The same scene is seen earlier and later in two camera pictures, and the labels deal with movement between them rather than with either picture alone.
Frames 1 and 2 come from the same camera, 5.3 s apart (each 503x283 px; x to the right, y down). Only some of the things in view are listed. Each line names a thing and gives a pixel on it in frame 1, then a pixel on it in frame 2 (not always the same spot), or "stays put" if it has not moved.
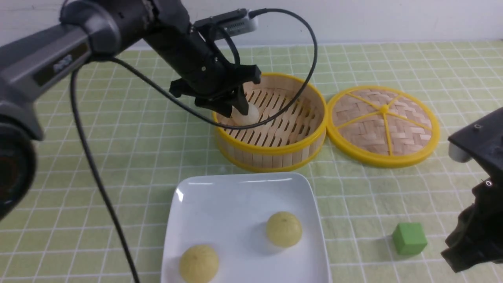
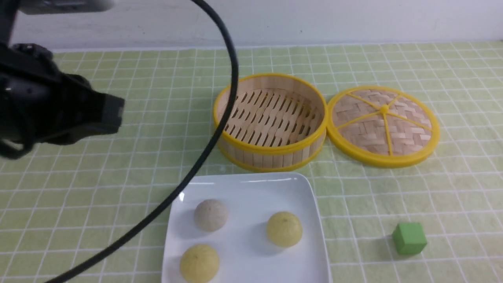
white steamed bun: [238, 119] to [211, 215]
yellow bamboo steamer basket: [291, 139] stays put
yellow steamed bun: [284, 229] stays put
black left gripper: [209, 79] to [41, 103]
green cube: [409, 238] stays put
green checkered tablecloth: [394, 224] stays put
